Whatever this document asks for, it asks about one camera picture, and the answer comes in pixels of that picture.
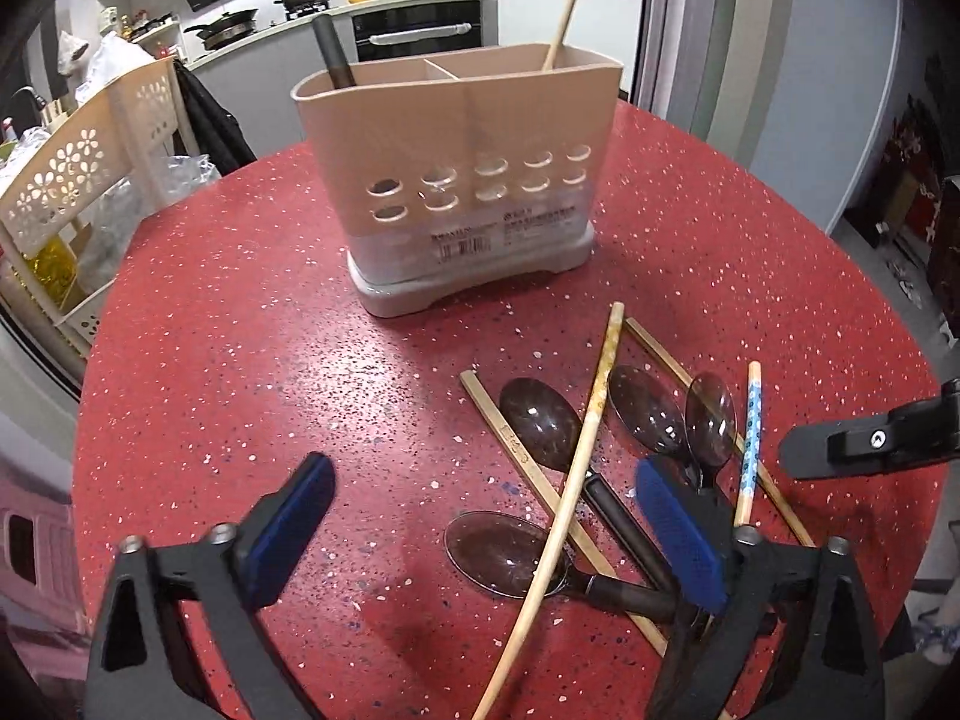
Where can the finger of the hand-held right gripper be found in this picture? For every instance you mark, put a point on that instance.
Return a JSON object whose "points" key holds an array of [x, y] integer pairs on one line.
{"points": [[847, 446]]}

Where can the dark carved wooden furniture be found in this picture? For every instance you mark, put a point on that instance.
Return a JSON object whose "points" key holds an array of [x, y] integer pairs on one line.
{"points": [[922, 187]]}

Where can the blue patterned chopstick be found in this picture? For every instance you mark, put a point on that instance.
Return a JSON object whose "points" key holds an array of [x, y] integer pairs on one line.
{"points": [[750, 435]]}

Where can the white refrigerator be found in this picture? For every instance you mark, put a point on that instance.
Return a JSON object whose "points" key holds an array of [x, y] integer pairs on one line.
{"points": [[600, 15]]}

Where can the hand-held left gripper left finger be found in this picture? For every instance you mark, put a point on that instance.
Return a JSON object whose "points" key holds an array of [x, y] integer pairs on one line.
{"points": [[300, 517]]}

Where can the square bamboo chopstick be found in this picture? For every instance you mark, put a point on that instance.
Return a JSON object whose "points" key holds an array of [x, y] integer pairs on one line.
{"points": [[660, 357], [491, 411]]}

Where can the white plastic bag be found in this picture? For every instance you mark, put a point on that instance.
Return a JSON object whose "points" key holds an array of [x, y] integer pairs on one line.
{"points": [[112, 60]]}

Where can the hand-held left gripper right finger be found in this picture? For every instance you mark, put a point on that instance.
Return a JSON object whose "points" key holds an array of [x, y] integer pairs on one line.
{"points": [[682, 532]]}

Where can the yellow oil bottle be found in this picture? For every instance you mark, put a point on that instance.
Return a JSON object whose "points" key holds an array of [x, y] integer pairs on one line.
{"points": [[52, 270]]}

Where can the beige plastic utensil holder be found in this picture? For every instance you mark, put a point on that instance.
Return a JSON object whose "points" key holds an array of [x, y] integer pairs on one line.
{"points": [[450, 127]]}

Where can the black built-in oven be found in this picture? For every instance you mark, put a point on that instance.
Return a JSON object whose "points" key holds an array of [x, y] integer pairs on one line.
{"points": [[416, 30]]}

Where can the long pale bamboo chopstick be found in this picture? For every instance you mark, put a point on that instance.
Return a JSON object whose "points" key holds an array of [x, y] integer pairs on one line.
{"points": [[571, 491]]}

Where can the round wooden chopstick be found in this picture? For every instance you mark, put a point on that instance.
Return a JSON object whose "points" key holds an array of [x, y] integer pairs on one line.
{"points": [[566, 11]]}

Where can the pink plastic stool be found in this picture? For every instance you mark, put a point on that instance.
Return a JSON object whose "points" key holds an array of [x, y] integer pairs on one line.
{"points": [[30, 540]]}

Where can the black faucet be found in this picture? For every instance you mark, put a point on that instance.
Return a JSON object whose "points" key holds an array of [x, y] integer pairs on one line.
{"points": [[26, 96]]}

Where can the black jacket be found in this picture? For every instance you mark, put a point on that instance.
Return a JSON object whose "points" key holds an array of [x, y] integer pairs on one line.
{"points": [[210, 120]]}

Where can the beige flower-hole plastic rack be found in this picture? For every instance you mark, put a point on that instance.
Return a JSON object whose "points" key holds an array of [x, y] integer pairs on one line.
{"points": [[82, 157]]}

